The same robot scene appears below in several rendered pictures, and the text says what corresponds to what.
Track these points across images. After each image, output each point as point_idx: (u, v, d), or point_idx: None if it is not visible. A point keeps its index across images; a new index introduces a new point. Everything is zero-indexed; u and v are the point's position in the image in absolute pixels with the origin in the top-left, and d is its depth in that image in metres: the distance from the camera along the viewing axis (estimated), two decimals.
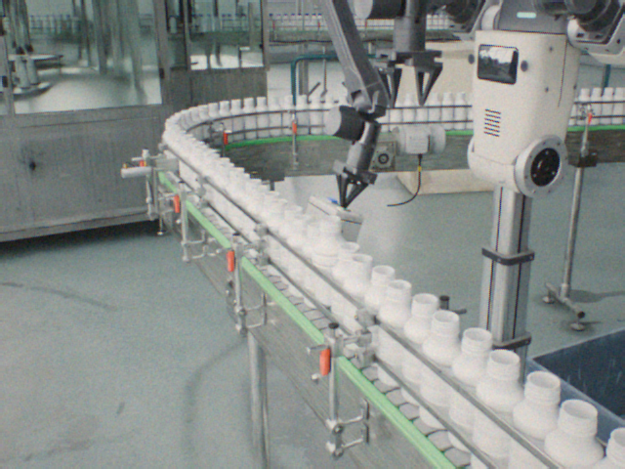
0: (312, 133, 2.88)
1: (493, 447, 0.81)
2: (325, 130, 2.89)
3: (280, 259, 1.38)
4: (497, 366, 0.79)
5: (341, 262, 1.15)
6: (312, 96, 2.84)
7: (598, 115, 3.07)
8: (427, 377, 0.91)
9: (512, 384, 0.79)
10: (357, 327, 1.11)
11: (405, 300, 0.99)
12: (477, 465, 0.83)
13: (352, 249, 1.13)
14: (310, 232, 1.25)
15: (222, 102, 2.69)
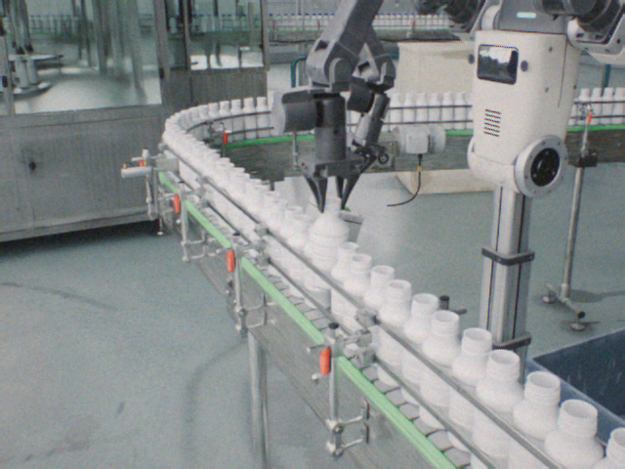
0: (312, 133, 2.88)
1: (493, 447, 0.81)
2: None
3: (280, 259, 1.38)
4: (497, 366, 0.79)
5: (340, 262, 1.15)
6: None
7: (598, 115, 3.07)
8: (427, 377, 0.91)
9: (512, 384, 0.79)
10: (357, 327, 1.11)
11: (405, 300, 0.99)
12: (477, 465, 0.83)
13: (351, 248, 1.14)
14: None
15: (222, 102, 2.69)
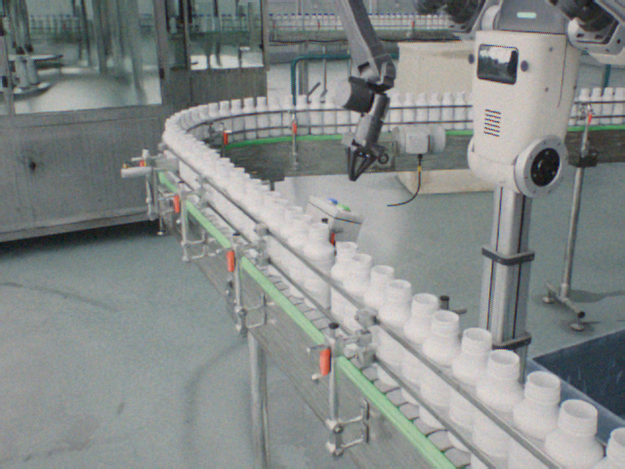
0: (312, 133, 2.88)
1: (493, 447, 0.81)
2: (325, 130, 2.89)
3: (281, 260, 1.38)
4: (497, 366, 0.79)
5: (340, 262, 1.15)
6: (312, 96, 2.84)
7: (598, 115, 3.07)
8: (427, 377, 0.91)
9: (512, 384, 0.79)
10: (357, 327, 1.11)
11: (405, 300, 0.99)
12: (477, 465, 0.83)
13: (351, 248, 1.14)
14: (312, 233, 1.24)
15: (222, 102, 2.69)
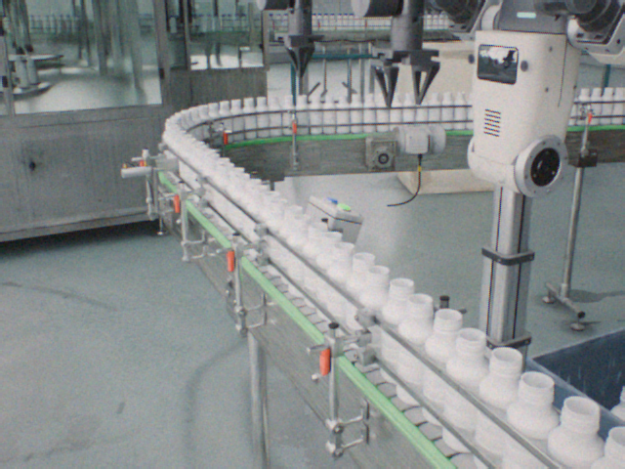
0: (312, 133, 2.88)
1: (462, 419, 0.86)
2: (325, 130, 2.89)
3: (280, 259, 1.38)
4: (465, 343, 0.84)
5: (324, 250, 1.20)
6: (312, 96, 2.84)
7: (598, 115, 3.07)
8: (402, 356, 0.96)
9: (479, 360, 0.84)
10: (341, 313, 1.16)
11: (384, 284, 1.04)
12: (447, 437, 0.88)
13: (334, 237, 1.19)
14: (312, 232, 1.24)
15: (222, 102, 2.69)
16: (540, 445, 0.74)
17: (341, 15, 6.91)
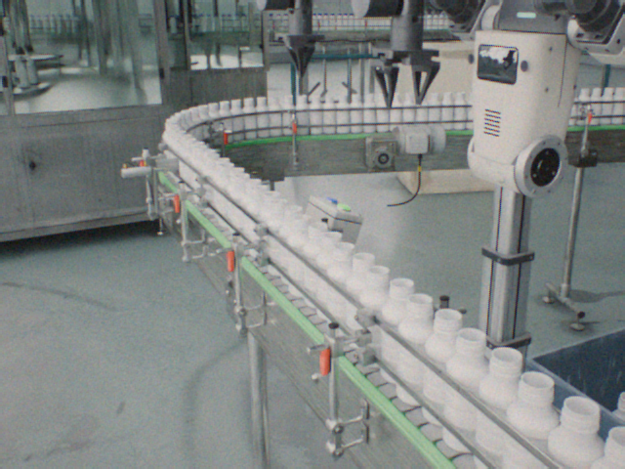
0: (312, 133, 2.88)
1: (462, 419, 0.86)
2: (325, 130, 2.89)
3: (280, 259, 1.38)
4: (465, 343, 0.84)
5: (324, 250, 1.20)
6: (312, 96, 2.84)
7: (598, 115, 3.07)
8: (402, 356, 0.96)
9: (479, 360, 0.84)
10: (341, 313, 1.16)
11: (384, 284, 1.04)
12: (447, 437, 0.88)
13: (334, 237, 1.19)
14: (312, 232, 1.24)
15: (222, 102, 2.69)
16: (540, 445, 0.74)
17: (341, 15, 6.91)
